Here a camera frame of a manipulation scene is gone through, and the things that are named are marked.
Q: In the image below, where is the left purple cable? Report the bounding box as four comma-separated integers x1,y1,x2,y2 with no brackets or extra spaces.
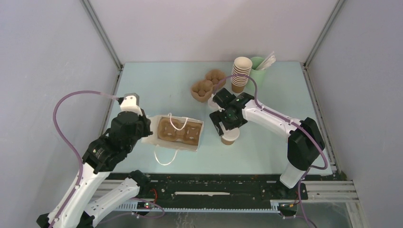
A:
47,90,120,228

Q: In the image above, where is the white paper bag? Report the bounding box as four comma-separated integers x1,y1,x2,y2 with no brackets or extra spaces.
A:
142,113,204,166

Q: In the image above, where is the purple cable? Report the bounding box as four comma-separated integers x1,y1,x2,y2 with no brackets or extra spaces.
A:
47,90,120,228
212,74,329,228

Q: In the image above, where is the stack of paper cups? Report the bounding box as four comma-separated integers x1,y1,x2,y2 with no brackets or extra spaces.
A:
231,57,253,94

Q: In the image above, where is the green holder cup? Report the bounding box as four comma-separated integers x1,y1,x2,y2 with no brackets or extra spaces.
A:
249,57,267,87

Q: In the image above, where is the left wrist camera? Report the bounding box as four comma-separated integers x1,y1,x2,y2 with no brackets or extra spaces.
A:
118,93,143,116

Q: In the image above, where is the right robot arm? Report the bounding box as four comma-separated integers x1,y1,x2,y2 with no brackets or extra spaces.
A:
208,88,326,199

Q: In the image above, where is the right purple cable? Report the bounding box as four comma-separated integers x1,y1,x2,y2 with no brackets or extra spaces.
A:
212,74,329,228

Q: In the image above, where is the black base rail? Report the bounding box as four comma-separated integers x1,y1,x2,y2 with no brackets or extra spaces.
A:
82,172,360,215

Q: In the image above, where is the brown paper coffee cup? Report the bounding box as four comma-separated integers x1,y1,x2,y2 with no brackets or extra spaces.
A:
221,137,236,145

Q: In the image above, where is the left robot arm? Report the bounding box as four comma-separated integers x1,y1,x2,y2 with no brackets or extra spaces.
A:
37,108,152,228

